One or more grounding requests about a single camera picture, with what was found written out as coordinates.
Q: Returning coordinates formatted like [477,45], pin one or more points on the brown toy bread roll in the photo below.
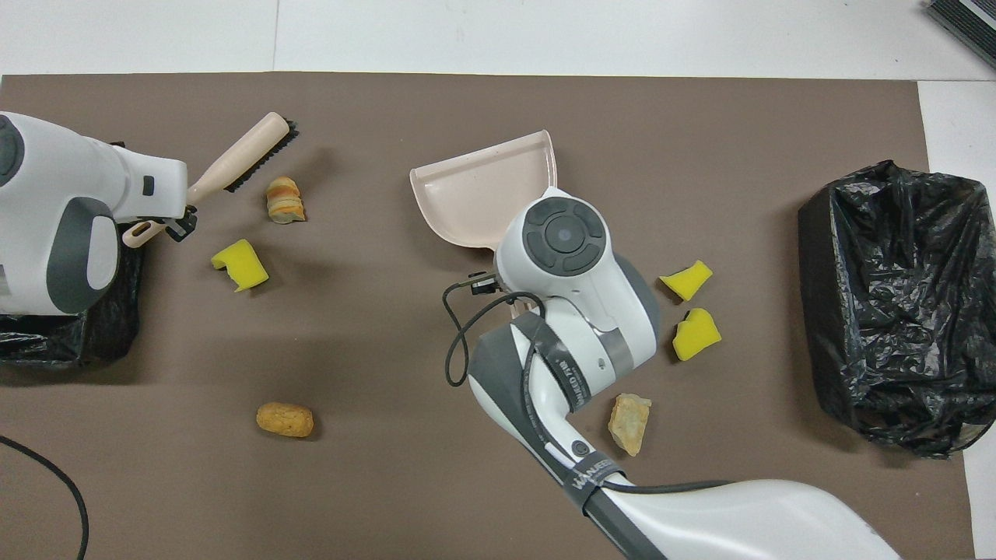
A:
[285,419]

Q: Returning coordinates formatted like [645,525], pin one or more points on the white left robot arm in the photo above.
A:
[47,194]

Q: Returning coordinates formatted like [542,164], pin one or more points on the pale toy dumpling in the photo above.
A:
[630,422]

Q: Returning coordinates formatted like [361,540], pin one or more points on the dark ribbed device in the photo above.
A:
[965,19]

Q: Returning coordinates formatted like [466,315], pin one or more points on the brown table mat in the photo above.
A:
[389,482]

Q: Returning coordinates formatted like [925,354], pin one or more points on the beige hand brush black bristles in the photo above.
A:
[241,152]

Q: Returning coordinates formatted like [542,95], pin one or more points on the beige plastic dustpan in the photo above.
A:
[475,194]

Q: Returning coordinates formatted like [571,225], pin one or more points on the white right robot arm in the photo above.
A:
[700,521]

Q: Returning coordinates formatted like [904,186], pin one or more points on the yellow sponge piece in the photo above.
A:
[240,264]
[696,333]
[685,280]

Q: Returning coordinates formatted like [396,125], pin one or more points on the black bag lined bin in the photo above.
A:
[101,334]
[895,311]

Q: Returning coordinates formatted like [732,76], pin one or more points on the toy croissant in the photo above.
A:
[285,201]

